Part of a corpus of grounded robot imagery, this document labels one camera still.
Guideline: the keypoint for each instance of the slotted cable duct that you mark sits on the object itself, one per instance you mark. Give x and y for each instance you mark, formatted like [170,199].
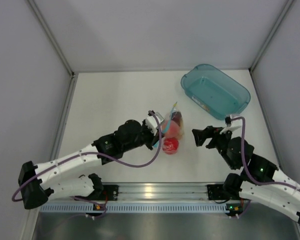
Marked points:
[118,207]

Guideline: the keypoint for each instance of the aluminium mounting rail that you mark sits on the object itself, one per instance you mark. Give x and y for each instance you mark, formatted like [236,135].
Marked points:
[162,191]

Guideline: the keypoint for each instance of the pink fake peach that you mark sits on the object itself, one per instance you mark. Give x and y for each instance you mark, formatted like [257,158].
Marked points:
[174,131]

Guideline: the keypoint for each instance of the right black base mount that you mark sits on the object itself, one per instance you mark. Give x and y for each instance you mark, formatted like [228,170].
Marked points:
[216,193]

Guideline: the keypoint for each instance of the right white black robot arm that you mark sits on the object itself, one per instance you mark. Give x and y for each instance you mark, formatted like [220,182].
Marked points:
[260,180]

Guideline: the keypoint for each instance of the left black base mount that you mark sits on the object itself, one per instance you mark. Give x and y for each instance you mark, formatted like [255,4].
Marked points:
[110,192]

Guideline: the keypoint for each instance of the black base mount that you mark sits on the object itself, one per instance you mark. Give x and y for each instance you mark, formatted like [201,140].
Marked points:
[216,193]
[110,192]

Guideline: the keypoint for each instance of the teal plastic bin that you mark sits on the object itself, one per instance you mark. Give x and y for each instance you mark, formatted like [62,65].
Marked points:
[214,91]

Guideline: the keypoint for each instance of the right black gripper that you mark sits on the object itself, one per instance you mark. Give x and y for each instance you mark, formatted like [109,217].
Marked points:
[210,131]

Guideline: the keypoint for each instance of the clear zip top bag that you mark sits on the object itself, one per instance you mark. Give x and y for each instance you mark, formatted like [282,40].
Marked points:
[166,123]

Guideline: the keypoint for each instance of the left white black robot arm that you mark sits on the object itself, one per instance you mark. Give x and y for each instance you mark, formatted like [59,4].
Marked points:
[73,176]

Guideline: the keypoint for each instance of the dark red fake fig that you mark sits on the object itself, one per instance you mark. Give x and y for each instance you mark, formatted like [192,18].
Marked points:
[177,117]

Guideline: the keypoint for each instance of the red fake tomato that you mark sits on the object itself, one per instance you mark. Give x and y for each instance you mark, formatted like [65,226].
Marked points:
[170,146]

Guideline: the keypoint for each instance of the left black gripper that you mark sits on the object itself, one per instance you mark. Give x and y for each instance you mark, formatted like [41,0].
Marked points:
[153,139]

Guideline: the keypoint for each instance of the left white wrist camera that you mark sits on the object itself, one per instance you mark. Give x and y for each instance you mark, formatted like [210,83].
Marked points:
[154,121]

